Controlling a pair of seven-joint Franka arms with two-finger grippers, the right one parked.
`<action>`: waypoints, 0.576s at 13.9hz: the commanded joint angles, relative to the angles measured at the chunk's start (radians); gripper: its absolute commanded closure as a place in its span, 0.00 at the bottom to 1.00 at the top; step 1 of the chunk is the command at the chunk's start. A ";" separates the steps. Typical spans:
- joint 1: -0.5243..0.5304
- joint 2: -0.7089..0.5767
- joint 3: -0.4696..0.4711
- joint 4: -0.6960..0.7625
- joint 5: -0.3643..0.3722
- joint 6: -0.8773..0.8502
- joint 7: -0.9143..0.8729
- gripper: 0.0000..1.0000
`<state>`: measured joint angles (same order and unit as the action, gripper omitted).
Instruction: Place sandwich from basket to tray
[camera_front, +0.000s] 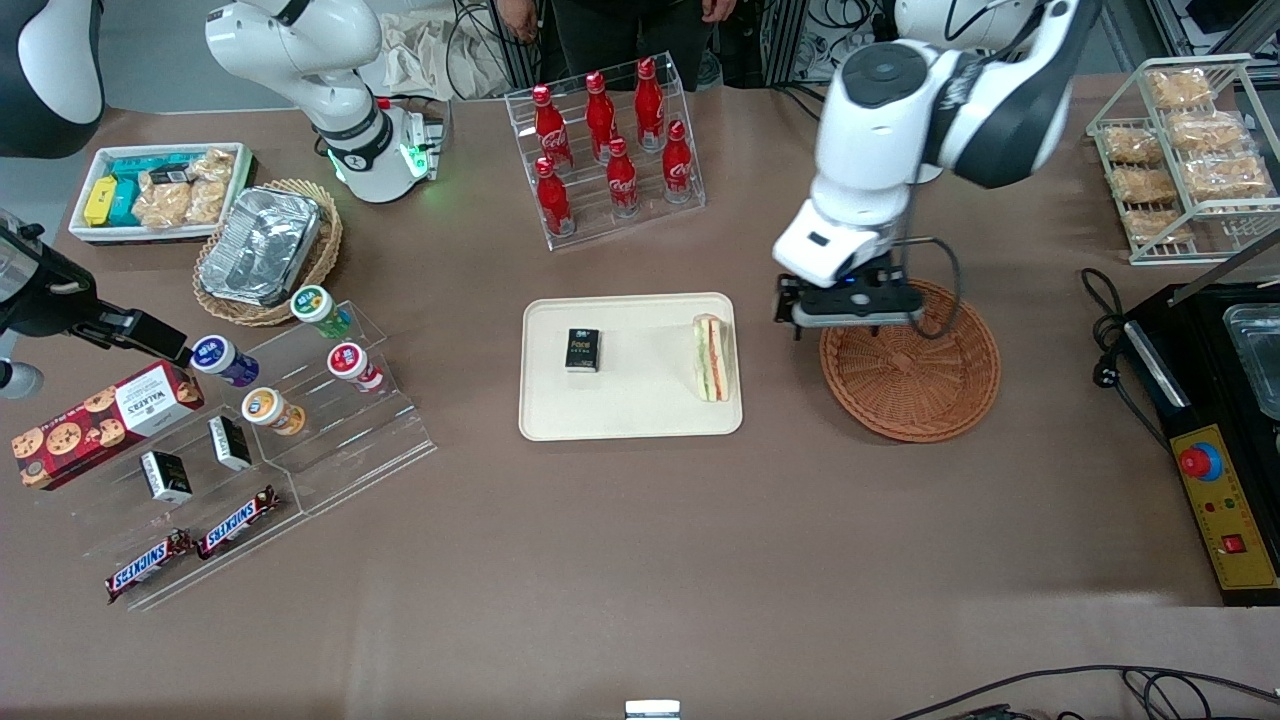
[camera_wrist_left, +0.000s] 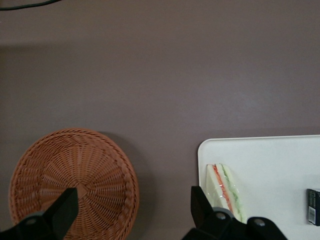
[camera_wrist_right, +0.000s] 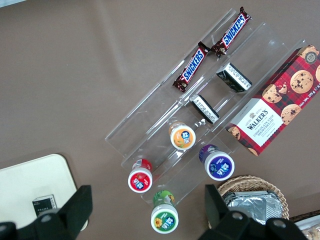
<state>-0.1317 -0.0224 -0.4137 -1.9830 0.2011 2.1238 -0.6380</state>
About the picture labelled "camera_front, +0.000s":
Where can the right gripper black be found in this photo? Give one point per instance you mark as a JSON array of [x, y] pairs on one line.
[[48, 297]]

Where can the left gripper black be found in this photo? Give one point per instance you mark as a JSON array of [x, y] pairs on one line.
[[782, 300]]

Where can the triangle sandwich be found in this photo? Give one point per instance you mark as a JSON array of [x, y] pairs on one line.
[[712, 358]]

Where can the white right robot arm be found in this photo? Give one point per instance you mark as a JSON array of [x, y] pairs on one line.
[[320, 50]]

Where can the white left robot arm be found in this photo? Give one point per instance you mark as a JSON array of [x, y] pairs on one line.
[[900, 110]]

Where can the round brown wicker basket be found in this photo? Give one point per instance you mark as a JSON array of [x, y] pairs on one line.
[[920, 390]]

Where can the oval wicker basket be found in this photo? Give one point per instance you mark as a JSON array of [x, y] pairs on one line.
[[325, 250]]

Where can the cream plastic tray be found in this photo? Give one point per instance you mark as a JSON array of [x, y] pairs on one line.
[[640, 400]]

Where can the purple lid gum cup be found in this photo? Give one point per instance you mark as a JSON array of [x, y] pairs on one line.
[[218, 358]]

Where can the red Walkers shortbread box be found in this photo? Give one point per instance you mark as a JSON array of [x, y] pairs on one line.
[[100, 425]]

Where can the white plastic bin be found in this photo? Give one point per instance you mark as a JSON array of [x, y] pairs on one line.
[[85, 233]]

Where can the clear cookie bag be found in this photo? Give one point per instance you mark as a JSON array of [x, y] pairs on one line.
[[210, 190], [162, 205]]

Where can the yellow snack box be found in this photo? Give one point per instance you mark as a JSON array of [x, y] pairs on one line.
[[100, 200]]

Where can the teal snack box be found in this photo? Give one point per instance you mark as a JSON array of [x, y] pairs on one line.
[[125, 190]]

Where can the small black carton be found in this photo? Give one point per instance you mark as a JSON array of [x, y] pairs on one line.
[[230, 443], [166, 477]]

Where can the aluminium foil container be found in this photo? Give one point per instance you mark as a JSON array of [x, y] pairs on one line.
[[260, 245]]

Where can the orange lid gum cup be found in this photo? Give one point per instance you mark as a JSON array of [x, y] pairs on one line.
[[268, 408]]

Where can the green lid gum cup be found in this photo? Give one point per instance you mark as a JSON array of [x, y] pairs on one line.
[[315, 303]]

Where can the clear acrylic bottle rack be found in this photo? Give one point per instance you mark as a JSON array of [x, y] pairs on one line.
[[690, 190]]

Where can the Snickers chocolate bar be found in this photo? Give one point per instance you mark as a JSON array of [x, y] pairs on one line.
[[148, 567], [238, 522]]

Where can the red lid gum cup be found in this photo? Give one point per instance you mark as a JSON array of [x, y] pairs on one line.
[[350, 362]]

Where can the red cola bottle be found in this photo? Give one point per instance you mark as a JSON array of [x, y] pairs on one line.
[[554, 200], [678, 165], [601, 115], [622, 180], [550, 130], [649, 100]]

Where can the black Face carton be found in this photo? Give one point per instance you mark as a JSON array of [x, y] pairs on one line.
[[582, 350]]

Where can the clear acrylic stepped shelf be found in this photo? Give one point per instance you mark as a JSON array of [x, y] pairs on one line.
[[260, 560], [370, 440]]

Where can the bagged bread snack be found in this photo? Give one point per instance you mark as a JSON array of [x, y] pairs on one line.
[[1157, 226], [1205, 130], [1227, 178], [1133, 145], [1143, 185], [1180, 87]]

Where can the black yellow control machine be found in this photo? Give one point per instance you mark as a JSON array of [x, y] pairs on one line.
[[1190, 370]]

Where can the person in dark trousers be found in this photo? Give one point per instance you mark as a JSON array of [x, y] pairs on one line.
[[620, 35]]

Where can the red emergency stop button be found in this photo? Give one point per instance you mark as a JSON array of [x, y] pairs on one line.
[[1198, 462]]

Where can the white cloth bag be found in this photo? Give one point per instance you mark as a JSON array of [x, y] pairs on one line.
[[420, 60]]

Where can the small white device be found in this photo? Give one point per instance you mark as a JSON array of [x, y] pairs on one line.
[[652, 710]]

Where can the metal pan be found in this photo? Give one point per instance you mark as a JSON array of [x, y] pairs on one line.
[[1260, 360]]

